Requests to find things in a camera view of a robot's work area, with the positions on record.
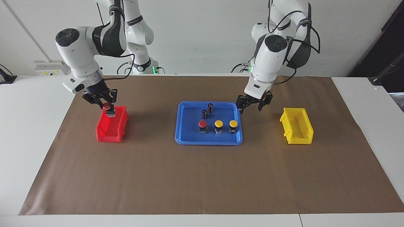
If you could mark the black cylindrical capacitor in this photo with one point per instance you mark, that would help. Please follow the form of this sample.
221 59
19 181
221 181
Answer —
204 114
210 108

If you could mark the brown paper mat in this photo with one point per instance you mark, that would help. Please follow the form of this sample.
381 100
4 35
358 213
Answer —
202 176

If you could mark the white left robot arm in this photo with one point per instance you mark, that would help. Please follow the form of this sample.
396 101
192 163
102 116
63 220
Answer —
271 60

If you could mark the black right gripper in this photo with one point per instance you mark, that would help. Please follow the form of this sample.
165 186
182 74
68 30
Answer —
98 93

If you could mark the black slanted pole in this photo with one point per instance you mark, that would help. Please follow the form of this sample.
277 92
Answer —
388 67

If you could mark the black stand foot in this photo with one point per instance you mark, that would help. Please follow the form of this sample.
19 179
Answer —
6 78

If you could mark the yellow plastic bin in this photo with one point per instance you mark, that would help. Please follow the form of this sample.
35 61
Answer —
300 141

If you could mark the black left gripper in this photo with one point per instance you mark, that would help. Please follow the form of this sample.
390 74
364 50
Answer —
255 98

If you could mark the blue plastic tray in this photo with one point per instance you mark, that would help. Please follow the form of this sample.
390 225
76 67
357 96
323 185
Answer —
189 137

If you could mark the dark wall panel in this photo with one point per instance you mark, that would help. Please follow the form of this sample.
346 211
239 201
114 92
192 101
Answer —
385 53

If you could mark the white power strip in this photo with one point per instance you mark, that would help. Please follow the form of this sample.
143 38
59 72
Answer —
50 67

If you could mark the yellow push button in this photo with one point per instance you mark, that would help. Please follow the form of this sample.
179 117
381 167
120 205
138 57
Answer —
218 123
233 123

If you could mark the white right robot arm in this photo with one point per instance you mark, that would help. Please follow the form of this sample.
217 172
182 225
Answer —
75 53

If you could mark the red push button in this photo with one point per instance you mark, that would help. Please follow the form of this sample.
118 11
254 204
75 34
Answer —
202 123
111 114

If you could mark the red plastic bin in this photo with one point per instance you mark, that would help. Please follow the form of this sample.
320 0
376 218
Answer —
109 138

